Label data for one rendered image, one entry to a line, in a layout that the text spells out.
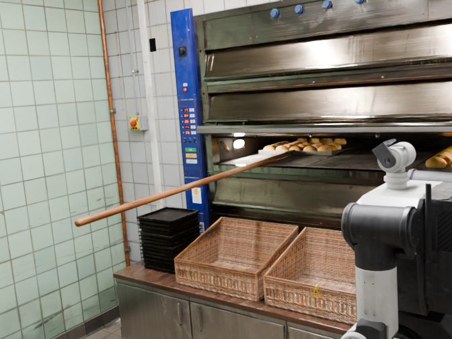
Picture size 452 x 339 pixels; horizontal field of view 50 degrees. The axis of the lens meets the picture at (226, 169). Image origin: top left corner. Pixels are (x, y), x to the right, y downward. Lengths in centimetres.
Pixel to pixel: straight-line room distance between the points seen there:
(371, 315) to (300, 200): 171
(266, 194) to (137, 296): 98
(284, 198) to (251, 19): 104
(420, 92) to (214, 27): 127
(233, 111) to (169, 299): 116
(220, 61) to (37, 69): 116
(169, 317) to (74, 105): 155
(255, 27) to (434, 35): 98
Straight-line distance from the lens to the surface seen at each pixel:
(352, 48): 262
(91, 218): 198
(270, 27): 285
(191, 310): 280
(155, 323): 305
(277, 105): 281
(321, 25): 270
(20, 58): 331
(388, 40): 257
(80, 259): 361
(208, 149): 312
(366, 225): 111
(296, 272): 278
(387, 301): 117
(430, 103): 250
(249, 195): 299
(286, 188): 287
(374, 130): 243
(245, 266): 300
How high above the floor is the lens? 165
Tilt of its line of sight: 9 degrees down
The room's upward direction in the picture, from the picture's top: 4 degrees counter-clockwise
